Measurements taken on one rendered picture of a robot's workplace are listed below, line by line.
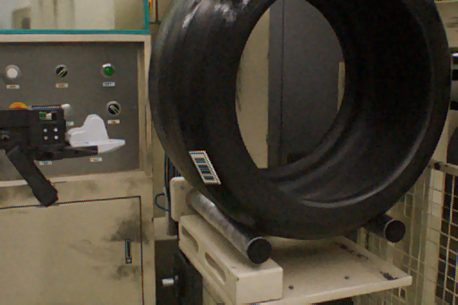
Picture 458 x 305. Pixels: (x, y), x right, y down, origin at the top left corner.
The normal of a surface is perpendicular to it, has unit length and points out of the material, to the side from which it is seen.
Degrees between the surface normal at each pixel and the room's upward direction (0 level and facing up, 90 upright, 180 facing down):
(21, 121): 90
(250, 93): 90
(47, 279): 90
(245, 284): 90
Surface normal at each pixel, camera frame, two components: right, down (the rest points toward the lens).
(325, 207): 0.33, 0.33
